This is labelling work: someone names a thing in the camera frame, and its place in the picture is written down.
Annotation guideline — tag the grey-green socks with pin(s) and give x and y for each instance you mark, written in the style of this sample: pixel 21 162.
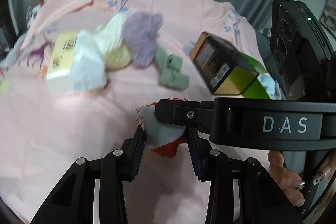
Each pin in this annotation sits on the grey-green socks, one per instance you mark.
pixel 170 74

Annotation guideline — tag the yellow leaf print tissue pack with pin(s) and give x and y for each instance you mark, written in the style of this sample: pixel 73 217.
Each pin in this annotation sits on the yellow leaf print tissue pack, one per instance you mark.
pixel 60 56

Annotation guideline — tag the white and yellow fleece towel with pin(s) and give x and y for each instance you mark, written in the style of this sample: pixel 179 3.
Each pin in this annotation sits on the white and yellow fleece towel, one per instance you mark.
pixel 113 35

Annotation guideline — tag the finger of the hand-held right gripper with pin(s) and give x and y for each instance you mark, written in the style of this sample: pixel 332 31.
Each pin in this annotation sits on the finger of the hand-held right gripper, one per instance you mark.
pixel 183 113

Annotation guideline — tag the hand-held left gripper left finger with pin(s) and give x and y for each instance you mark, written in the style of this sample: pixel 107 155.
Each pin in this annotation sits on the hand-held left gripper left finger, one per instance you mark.
pixel 139 150

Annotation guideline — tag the green storage bin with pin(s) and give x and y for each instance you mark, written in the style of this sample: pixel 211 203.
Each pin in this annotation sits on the green storage bin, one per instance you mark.
pixel 253 87

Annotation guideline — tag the pink printed bed sheet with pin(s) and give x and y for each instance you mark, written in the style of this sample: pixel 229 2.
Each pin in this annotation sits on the pink printed bed sheet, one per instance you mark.
pixel 78 121

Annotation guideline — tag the person's right hand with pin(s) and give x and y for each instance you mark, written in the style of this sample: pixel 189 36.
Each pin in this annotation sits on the person's right hand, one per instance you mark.
pixel 291 182

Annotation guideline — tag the grey and red small cloth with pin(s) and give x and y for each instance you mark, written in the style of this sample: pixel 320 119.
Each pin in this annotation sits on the grey and red small cloth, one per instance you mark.
pixel 162 134

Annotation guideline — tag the purple fluffy cloth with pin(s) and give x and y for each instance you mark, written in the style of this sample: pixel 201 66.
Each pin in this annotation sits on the purple fluffy cloth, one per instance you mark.
pixel 141 35

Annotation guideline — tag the light blue towel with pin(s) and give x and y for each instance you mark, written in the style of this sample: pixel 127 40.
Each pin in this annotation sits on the light blue towel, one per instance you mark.
pixel 86 64

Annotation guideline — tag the black and gold tin box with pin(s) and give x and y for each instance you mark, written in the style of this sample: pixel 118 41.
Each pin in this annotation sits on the black and gold tin box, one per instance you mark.
pixel 223 61

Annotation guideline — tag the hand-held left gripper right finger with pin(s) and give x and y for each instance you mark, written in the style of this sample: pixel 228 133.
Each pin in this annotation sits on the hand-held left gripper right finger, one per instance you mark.
pixel 195 158

